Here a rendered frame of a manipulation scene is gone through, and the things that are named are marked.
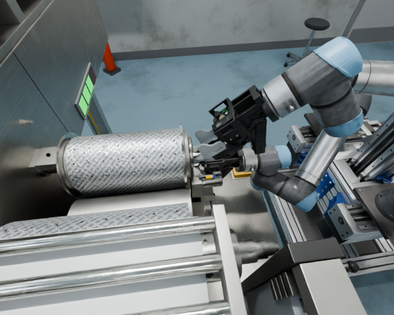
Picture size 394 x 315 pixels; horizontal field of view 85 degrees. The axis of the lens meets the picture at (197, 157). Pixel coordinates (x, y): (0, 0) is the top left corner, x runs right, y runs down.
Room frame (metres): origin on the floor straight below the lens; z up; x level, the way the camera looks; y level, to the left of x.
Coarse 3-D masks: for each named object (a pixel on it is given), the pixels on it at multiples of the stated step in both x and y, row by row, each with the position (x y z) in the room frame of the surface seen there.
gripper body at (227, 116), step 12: (240, 96) 0.35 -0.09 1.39; (252, 96) 0.33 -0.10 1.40; (228, 108) 0.34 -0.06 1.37; (240, 108) 0.34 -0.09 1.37; (252, 108) 0.32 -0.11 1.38; (264, 108) 0.32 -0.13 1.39; (216, 120) 0.34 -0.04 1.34; (228, 120) 0.31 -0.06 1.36; (240, 120) 0.32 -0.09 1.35; (252, 120) 0.33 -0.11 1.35; (276, 120) 0.32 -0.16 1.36; (216, 132) 0.30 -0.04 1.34; (228, 132) 0.30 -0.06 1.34; (240, 132) 0.30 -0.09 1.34; (252, 132) 0.32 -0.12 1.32
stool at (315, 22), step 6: (312, 18) 3.07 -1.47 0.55; (318, 18) 3.07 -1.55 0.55; (306, 24) 2.91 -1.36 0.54; (312, 24) 2.88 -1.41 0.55; (318, 24) 2.88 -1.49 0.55; (324, 24) 2.88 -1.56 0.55; (318, 30) 2.82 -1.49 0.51; (312, 36) 2.94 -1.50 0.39; (306, 48) 2.94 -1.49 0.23; (288, 54) 3.15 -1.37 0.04; (294, 54) 3.08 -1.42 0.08; (306, 54) 3.08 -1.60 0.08; (294, 60) 2.92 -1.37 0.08; (300, 60) 2.93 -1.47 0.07
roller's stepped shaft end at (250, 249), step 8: (240, 240) 0.09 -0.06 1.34; (248, 240) 0.09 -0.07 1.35; (256, 240) 0.09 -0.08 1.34; (264, 240) 0.09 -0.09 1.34; (240, 248) 0.08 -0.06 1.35; (248, 248) 0.08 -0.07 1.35; (256, 248) 0.08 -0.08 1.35; (264, 248) 0.08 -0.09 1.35; (272, 248) 0.08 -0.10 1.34; (248, 256) 0.07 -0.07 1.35; (256, 256) 0.07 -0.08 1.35; (264, 256) 0.07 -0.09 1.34
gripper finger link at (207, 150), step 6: (204, 144) 0.31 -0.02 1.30; (210, 144) 0.31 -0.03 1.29; (216, 144) 0.31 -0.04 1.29; (222, 144) 0.31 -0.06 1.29; (198, 150) 0.30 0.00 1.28; (204, 150) 0.31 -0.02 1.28; (210, 150) 0.31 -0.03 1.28; (216, 150) 0.31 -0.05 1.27; (222, 150) 0.30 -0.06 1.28; (198, 156) 0.32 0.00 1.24; (204, 156) 0.31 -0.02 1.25; (210, 156) 0.30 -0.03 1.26
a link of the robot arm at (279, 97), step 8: (272, 80) 0.37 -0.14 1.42; (280, 80) 0.35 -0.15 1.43; (264, 88) 0.35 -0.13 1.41; (272, 88) 0.34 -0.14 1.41; (280, 88) 0.33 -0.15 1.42; (288, 88) 0.33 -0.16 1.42; (264, 96) 0.34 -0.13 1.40; (272, 96) 0.33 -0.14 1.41; (280, 96) 0.32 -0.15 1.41; (288, 96) 0.32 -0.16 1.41; (272, 104) 0.32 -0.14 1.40; (280, 104) 0.32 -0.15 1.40; (288, 104) 0.32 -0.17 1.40; (296, 104) 0.32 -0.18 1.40; (280, 112) 0.31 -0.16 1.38; (288, 112) 0.32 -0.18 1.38
